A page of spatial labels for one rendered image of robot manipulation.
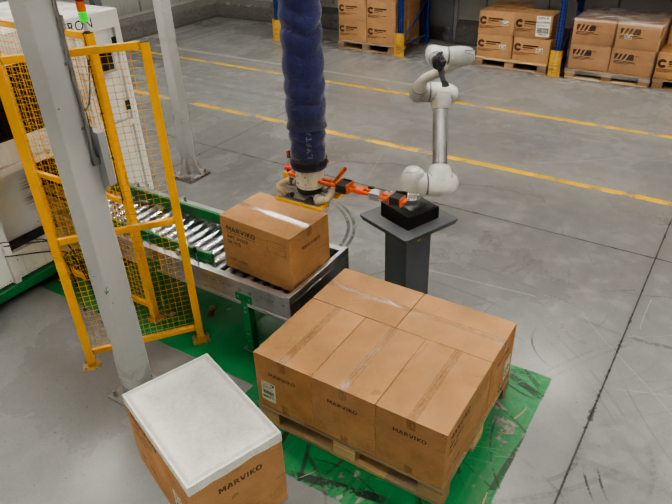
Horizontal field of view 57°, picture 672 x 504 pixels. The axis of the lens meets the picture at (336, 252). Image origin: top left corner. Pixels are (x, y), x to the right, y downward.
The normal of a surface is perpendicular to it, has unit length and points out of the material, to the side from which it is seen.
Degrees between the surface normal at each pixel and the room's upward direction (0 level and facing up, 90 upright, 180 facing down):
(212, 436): 0
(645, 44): 89
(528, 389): 0
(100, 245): 89
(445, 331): 0
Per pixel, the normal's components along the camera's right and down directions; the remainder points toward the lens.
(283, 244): -0.58, 0.44
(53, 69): 0.84, 0.26
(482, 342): -0.04, -0.85
